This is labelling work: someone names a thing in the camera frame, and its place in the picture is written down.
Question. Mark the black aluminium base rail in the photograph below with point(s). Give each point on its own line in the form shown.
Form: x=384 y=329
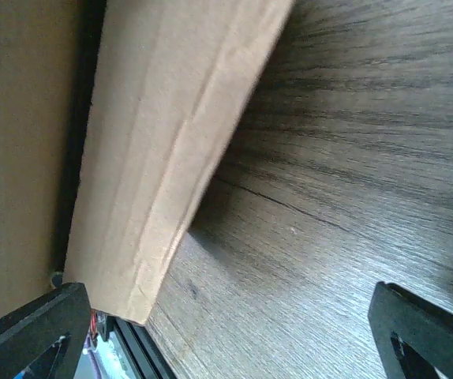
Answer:
x=144 y=356

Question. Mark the cardboard box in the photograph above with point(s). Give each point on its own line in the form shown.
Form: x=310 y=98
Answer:
x=113 y=118

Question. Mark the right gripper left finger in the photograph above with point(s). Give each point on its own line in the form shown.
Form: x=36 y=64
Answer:
x=45 y=338

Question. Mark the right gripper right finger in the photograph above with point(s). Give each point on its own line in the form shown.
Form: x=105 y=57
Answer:
x=414 y=337

